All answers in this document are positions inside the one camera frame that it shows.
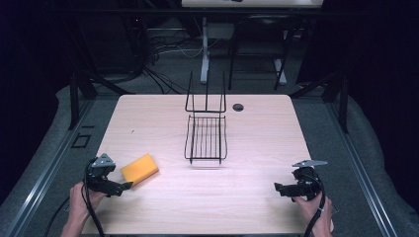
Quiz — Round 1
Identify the black chair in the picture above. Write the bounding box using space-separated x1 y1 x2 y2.
226 14 293 92

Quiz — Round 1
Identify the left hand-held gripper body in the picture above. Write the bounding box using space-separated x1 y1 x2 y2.
85 152 118 195

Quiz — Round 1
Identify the person's left hand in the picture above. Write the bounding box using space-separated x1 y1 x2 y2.
67 182 108 223

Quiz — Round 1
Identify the white desk leg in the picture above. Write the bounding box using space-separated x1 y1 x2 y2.
200 16 212 85

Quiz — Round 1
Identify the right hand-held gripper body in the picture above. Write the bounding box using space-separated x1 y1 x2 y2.
291 159 329 202

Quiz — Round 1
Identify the thin black cable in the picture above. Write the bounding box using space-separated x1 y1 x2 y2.
43 196 72 237

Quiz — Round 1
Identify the person's right hand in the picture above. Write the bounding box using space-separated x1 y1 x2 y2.
292 193 335 237

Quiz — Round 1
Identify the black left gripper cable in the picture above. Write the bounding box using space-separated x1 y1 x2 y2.
81 157 106 237

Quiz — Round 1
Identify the metal floor rail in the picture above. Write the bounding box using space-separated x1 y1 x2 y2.
324 98 399 237
4 98 97 237

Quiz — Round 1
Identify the black wire rack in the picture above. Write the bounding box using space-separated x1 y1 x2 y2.
184 70 229 166

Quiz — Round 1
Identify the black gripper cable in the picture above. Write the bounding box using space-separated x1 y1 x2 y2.
81 157 106 237
301 176 327 237

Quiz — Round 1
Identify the black square floor frame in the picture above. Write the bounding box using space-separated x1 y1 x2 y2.
70 132 92 150

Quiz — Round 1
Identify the yellow sponge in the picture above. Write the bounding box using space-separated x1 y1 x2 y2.
120 153 160 188

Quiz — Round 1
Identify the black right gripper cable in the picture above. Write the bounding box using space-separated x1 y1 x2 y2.
301 176 327 237

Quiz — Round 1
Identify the bundle of floor cables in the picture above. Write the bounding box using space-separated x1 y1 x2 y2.
131 19 206 96

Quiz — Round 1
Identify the black metal stand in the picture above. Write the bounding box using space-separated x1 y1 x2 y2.
66 65 136 131
289 70 351 135

